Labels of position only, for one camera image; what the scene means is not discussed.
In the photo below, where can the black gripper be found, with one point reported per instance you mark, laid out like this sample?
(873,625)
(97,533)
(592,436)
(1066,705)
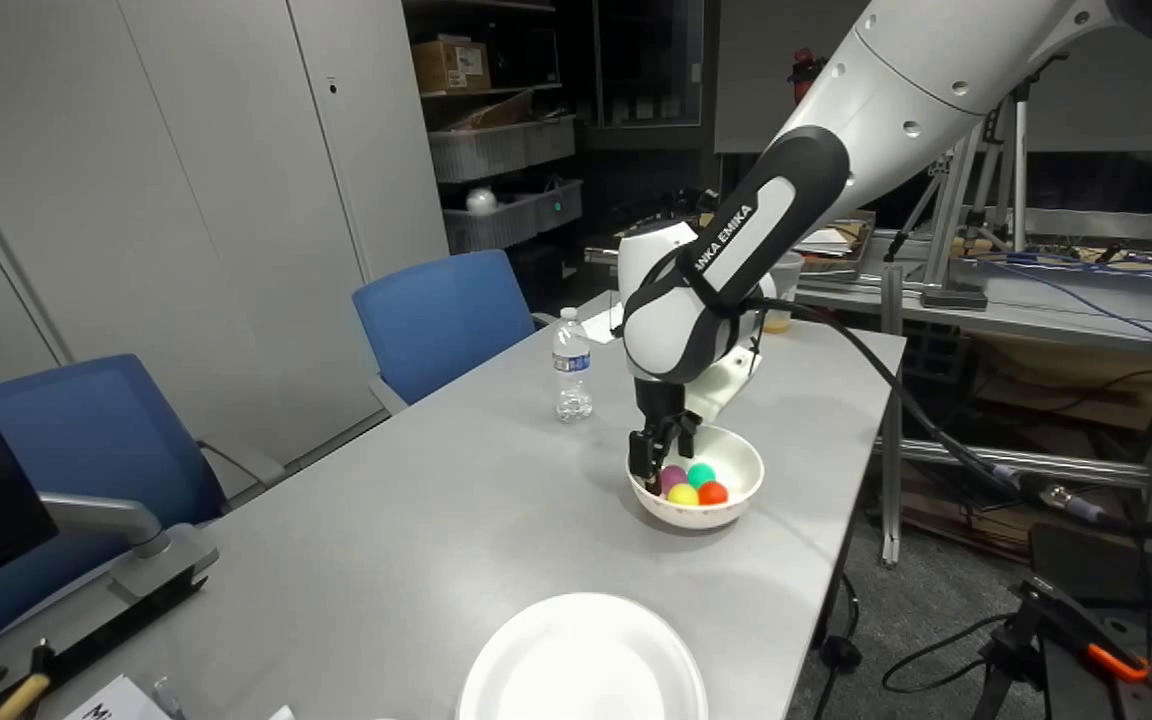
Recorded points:
(667,402)

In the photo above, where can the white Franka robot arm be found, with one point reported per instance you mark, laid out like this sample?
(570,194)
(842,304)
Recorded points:
(869,123)

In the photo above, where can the green ball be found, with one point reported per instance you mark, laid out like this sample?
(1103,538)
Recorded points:
(702,474)

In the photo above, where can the yellow ball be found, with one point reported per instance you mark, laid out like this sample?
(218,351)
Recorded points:
(683,492)

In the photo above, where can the orange ball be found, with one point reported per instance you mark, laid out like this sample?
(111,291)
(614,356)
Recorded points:
(714,492)

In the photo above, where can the white bowl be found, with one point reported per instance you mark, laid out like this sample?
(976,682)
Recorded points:
(699,518)

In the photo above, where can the clear plastic water bottle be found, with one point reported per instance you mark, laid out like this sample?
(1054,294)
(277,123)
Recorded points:
(575,375)

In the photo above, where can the grey table leg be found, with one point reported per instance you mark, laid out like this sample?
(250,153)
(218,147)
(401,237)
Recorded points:
(889,452)

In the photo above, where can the blue office chair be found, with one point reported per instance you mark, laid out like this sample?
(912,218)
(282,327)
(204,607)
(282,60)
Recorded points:
(82,440)
(441,320)

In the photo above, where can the grey storage bin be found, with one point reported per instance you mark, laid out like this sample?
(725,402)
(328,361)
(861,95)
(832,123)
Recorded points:
(518,218)
(501,147)

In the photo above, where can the dark storage shelf rack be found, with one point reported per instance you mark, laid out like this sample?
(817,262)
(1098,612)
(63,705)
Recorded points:
(510,105)

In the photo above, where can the red fire extinguisher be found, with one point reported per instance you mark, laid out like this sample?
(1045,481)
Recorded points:
(805,72)

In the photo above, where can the black tripod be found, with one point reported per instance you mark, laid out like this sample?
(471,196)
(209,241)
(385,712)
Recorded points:
(1018,652)

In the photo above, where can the large flat cardboard boxes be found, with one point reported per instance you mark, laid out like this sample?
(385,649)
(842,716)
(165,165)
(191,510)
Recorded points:
(1071,386)

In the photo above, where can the brown cardboard box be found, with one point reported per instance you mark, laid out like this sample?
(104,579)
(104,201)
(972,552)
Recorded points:
(451,65)

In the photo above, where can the orange black clamp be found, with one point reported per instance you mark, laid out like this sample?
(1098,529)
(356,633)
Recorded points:
(1118,663)

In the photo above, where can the grey monitor stand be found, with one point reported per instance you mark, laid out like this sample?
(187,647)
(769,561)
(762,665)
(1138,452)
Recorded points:
(136,552)

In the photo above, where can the white cabinet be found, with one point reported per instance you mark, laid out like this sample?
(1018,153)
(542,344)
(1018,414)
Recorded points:
(136,162)

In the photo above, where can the white printed card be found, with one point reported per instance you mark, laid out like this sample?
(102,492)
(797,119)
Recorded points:
(119,700)

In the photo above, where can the white wrist camera mount plate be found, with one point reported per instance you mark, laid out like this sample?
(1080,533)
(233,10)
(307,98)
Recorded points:
(730,382)

